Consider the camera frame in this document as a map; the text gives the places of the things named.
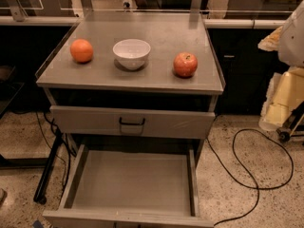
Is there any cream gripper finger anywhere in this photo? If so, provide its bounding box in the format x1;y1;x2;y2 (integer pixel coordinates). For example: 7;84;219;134
258;66;304;131

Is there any red apple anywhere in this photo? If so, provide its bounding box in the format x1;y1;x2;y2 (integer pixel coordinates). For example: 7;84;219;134
173;52;198;78

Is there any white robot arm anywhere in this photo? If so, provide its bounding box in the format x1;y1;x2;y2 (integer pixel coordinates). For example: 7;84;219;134
257;1;304;131

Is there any grey drawer cabinet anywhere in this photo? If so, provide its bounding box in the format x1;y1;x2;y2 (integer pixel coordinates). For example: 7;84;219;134
37;11;224;228

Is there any closed grey upper drawer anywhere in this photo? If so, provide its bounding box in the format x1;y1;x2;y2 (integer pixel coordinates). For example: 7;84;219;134
50;105;215;139

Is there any open grey middle drawer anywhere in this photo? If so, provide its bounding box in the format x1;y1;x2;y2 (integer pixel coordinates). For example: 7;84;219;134
43;145;214;228

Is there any black caster wheel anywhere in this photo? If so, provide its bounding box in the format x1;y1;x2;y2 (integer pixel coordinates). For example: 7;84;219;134
277;130;291;143

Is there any white ceramic bowl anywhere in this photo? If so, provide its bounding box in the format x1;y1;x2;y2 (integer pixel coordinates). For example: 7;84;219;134
112;39;151;70

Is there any orange fruit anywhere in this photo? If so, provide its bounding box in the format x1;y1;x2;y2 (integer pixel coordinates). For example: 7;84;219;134
70;39;93;63

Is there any black floor cable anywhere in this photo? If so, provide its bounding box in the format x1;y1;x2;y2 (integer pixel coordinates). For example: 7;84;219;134
206;128;295;227

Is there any black drawer handle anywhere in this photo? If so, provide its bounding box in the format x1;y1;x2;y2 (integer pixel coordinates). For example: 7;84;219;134
119;117;145;126

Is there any black table leg frame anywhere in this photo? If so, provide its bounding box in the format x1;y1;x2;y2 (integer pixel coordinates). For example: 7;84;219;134
33;131;62;204

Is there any white horizontal rail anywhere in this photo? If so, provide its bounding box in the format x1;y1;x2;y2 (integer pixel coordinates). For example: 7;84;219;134
0;16;285;29

